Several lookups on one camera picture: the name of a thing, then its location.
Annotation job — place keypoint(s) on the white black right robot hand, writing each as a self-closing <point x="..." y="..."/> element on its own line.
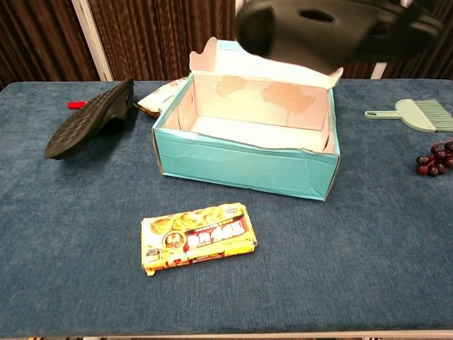
<point x="389" y="49"/>

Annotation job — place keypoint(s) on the black slide sandal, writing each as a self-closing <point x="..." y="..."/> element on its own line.
<point x="85" y="120"/>
<point x="283" y="32"/>

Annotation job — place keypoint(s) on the light blue shoe box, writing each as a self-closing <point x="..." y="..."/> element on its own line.
<point x="230" y="166"/>

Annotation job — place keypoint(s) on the yellow snack package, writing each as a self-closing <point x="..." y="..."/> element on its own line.
<point x="198" y="241"/>

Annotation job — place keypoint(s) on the mint green hand brush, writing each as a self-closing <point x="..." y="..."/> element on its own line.
<point x="414" y="118"/>

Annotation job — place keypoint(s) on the purple grape bunch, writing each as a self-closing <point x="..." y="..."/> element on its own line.
<point x="433" y="163"/>

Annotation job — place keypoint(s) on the white green snack packet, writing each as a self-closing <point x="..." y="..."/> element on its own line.
<point x="155" y="99"/>

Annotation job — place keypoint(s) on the green marker with red cap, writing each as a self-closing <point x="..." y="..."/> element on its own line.
<point x="75" y="105"/>

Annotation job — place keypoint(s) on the blue table cloth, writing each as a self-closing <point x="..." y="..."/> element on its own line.
<point x="88" y="212"/>

